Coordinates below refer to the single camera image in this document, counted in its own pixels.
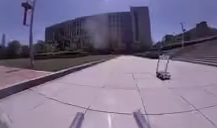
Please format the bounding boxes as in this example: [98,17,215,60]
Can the pale concrete slab plaza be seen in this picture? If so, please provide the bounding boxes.
[0,54,217,128]

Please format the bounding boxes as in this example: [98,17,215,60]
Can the large grey concrete building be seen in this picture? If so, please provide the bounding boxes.
[44,5,153,53]

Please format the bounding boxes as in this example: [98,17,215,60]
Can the grass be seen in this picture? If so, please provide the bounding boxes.
[0,54,112,73]

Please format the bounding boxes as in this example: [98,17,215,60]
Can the robot's own part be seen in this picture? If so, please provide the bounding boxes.
[132,110,151,128]
[69,112,86,128]

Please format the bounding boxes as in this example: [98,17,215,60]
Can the dark kerb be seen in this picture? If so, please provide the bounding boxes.
[0,57,114,101]

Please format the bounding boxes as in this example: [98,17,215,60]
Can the thin lamp pole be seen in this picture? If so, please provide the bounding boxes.
[179,22,186,48]

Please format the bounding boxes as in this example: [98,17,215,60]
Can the tall lamp pole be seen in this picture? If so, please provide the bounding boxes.
[21,0,37,69]

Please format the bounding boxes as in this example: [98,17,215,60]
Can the wide concrete stairs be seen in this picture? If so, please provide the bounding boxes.
[134,37,217,68]

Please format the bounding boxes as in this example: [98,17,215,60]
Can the row of trees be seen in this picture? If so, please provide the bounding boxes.
[0,39,47,60]

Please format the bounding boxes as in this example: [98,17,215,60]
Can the red brick strip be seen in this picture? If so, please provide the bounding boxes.
[0,64,52,90]

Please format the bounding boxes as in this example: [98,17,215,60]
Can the building on the rise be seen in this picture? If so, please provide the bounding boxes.
[162,20,217,46]

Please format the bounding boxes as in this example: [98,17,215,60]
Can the distant slim tower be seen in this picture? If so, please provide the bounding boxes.
[1,33,6,48]

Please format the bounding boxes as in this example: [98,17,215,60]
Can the metal frame cart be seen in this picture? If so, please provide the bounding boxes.
[155,54,172,81]

